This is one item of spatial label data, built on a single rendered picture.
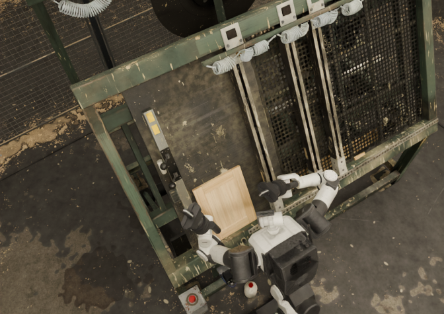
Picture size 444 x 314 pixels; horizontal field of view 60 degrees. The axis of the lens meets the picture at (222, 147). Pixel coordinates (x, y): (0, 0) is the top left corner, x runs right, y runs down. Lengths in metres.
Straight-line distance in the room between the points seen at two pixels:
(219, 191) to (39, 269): 1.94
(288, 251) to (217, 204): 0.60
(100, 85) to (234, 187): 0.99
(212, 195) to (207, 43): 0.87
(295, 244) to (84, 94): 1.18
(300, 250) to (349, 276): 1.56
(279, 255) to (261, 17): 1.16
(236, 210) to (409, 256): 1.73
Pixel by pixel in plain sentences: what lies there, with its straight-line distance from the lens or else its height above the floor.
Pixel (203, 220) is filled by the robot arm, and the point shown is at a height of 1.52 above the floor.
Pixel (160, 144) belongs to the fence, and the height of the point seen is 1.55.
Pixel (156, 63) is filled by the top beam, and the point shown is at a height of 1.93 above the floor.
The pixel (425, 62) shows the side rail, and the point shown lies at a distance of 3.00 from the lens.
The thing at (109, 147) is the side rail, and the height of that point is 1.65.
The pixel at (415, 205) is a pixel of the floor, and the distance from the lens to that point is 3.85.
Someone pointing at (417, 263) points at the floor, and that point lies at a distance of 3.63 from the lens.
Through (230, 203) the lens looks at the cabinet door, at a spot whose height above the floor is 1.07.
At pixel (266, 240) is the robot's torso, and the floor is 1.35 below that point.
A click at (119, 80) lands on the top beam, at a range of 1.83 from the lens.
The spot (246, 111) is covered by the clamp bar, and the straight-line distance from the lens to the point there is 2.12.
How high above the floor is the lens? 3.17
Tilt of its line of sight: 56 degrees down
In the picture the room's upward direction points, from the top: 4 degrees counter-clockwise
